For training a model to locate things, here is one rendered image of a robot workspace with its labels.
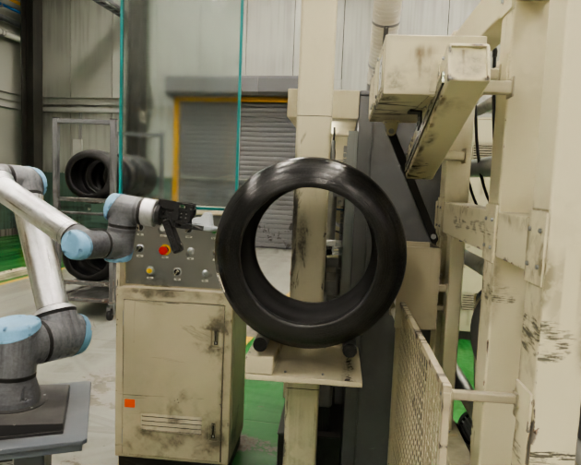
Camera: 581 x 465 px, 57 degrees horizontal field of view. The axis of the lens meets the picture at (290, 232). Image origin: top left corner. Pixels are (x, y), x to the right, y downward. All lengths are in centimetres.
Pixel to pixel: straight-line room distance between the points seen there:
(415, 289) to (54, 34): 1226
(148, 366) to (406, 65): 181
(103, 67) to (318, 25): 1093
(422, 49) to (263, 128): 992
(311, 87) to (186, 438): 168
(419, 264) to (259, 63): 980
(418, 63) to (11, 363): 152
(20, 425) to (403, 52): 154
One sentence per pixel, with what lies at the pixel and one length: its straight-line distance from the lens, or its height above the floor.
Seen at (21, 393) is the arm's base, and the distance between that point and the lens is 200.
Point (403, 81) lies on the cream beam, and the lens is 139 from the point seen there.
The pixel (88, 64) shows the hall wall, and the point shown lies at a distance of 1303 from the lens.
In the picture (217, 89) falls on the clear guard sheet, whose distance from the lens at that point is 246.
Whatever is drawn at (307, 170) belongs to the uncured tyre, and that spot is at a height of 145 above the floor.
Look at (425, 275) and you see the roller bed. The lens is 196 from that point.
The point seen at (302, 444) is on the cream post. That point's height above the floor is 40.
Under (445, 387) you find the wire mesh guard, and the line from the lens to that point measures 121.
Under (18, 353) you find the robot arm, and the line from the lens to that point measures 195.
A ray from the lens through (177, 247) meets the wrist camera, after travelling 177.
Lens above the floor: 141
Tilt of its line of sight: 5 degrees down
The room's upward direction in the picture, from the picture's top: 2 degrees clockwise
